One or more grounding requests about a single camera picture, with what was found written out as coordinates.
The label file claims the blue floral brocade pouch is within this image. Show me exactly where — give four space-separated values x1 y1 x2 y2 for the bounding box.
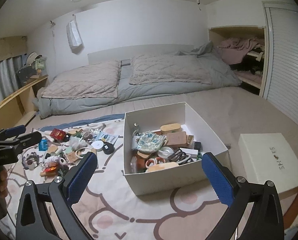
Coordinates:
137 131 167 154

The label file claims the person's left hand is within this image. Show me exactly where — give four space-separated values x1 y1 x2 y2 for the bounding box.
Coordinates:
0 166 8 198

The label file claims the white tape roll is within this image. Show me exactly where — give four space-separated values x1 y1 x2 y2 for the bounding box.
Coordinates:
22 158 38 171

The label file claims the blue snack packet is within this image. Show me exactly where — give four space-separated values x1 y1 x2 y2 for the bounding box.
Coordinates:
38 139 49 151

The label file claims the wooden bedside shelf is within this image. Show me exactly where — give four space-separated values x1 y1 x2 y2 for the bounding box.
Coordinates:
0 75 48 129

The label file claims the white round tin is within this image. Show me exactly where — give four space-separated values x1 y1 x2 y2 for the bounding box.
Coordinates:
91 140 104 151

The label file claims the black round tin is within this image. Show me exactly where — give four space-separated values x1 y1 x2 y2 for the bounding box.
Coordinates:
102 142 115 155

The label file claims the white shoe box lid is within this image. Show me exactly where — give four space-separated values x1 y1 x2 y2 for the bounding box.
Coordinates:
238 133 298 199

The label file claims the red cardboard box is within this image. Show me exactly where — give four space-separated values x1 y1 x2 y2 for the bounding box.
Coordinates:
50 128 66 142

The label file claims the pink patterned bed sheet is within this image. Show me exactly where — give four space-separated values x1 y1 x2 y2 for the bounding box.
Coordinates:
3 113 255 240

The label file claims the white storage box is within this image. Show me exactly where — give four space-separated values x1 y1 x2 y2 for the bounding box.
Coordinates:
123 102 229 196

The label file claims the grey window curtain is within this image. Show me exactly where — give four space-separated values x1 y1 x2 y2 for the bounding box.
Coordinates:
0 54 25 102

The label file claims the oval wooden box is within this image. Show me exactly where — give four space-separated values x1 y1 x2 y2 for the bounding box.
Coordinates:
160 123 182 134

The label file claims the beige quilted pillow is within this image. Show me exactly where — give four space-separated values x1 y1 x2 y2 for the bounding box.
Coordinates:
129 54 212 85
41 60 121 99

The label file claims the grey folded duvet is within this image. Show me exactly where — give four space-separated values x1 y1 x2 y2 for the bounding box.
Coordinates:
33 42 241 119

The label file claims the white louvered closet door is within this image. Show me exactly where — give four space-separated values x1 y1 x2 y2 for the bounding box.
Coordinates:
263 2 298 125

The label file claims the white hanging paper bag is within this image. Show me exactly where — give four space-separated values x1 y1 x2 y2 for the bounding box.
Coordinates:
66 14 84 54

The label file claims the pink clothes pile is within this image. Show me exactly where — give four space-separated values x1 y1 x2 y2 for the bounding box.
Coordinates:
216 37 265 65

